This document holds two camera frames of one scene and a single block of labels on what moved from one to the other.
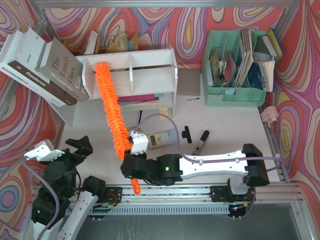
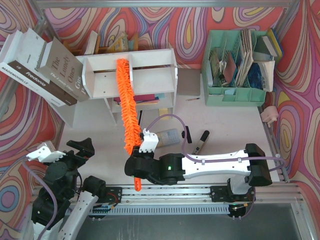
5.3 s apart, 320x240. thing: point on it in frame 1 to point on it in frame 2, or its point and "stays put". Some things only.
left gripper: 73,153 stays put
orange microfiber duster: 113,112 to 131,133
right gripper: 128,165 stays put
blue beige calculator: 162,138 stays put
